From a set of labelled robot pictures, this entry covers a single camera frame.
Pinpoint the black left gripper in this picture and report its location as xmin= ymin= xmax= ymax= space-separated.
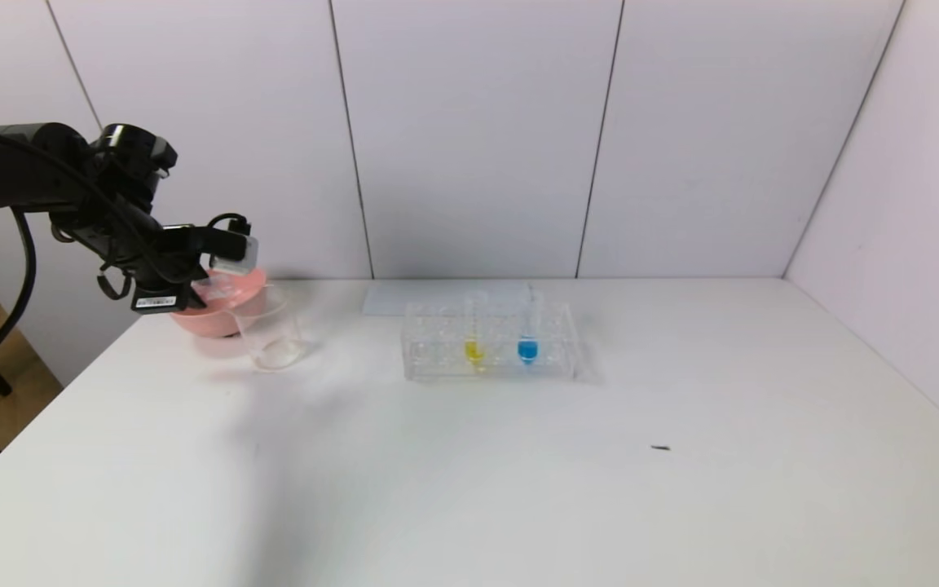
xmin=130 ymin=264 xmax=209 ymax=315

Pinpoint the clear glass beaker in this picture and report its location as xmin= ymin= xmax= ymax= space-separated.
xmin=229 ymin=285 xmax=308 ymax=374

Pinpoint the test tube with blue pigment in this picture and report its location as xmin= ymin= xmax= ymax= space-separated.
xmin=518 ymin=283 xmax=540 ymax=366

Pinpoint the test tube with red pigment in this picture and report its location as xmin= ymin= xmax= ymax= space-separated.
xmin=191 ymin=271 xmax=236 ymax=304

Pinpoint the test tube with yellow pigment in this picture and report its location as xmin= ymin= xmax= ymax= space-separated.
xmin=465 ymin=293 xmax=487 ymax=369

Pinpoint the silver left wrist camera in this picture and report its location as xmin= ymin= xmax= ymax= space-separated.
xmin=210 ymin=235 xmax=262 ymax=275

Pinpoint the clear acrylic test tube rack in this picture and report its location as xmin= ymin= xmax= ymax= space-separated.
xmin=402 ymin=298 xmax=581 ymax=383

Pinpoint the white paper sheet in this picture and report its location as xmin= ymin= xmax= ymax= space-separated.
xmin=364 ymin=282 xmax=534 ymax=317

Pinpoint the pink plastic bowl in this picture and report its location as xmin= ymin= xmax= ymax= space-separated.
xmin=170 ymin=269 xmax=269 ymax=339

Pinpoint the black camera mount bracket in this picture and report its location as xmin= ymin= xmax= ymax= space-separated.
xmin=207 ymin=213 xmax=252 ymax=245

